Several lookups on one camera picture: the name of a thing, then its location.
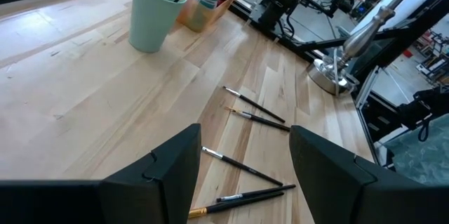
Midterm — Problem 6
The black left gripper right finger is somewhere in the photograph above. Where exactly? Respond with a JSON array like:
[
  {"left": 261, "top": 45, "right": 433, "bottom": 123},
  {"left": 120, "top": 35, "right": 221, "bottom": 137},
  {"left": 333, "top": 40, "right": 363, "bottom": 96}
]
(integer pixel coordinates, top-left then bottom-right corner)
[{"left": 290, "top": 124, "right": 427, "bottom": 224}]

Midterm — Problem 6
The white lampshade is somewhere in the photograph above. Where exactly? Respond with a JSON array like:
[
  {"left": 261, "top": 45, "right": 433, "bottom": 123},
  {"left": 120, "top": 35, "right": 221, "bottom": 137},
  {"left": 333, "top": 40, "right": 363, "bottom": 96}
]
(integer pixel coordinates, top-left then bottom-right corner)
[{"left": 350, "top": 0, "right": 449, "bottom": 36}]

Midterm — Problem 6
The orange-bristled dark paintbrush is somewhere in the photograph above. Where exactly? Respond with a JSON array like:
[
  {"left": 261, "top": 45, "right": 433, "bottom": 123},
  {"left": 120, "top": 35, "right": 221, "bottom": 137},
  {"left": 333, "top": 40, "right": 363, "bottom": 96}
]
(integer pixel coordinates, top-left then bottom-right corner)
[{"left": 188, "top": 190, "right": 286, "bottom": 220}]

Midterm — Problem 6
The orange translucent plastic bin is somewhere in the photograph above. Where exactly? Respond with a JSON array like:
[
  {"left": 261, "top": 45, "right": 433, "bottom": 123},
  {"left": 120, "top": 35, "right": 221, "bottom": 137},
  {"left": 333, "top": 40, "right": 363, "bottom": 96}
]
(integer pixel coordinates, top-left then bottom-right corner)
[{"left": 175, "top": 0, "right": 240, "bottom": 34}]

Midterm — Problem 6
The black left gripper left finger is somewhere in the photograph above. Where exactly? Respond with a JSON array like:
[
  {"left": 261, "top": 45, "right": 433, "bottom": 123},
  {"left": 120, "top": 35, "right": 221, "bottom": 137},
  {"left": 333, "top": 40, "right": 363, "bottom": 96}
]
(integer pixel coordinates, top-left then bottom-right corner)
[{"left": 100, "top": 122, "right": 202, "bottom": 224}]

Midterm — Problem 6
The chrome lamp base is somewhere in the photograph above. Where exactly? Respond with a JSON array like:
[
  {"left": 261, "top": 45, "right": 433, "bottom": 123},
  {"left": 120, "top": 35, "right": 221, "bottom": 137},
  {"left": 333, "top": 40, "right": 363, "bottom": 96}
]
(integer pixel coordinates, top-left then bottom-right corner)
[{"left": 307, "top": 4, "right": 397, "bottom": 97}]

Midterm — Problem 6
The silver table bracket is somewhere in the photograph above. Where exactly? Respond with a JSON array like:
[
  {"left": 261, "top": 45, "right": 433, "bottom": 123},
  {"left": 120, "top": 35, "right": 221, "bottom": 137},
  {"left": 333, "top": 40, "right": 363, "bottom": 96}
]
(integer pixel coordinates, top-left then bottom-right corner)
[{"left": 354, "top": 65, "right": 382, "bottom": 110}]

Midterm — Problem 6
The pale green plastic cup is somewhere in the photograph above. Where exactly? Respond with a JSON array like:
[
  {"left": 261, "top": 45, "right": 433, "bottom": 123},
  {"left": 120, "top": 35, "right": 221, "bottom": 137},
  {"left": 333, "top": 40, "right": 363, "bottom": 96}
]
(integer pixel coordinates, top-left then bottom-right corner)
[{"left": 128, "top": 0, "right": 188, "bottom": 54}]

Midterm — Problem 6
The black handheld object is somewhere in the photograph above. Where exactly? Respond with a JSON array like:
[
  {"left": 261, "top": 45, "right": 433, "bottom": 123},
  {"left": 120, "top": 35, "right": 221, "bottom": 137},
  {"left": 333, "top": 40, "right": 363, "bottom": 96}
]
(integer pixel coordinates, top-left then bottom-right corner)
[{"left": 398, "top": 86, "right": 449, "bottom": 143}]

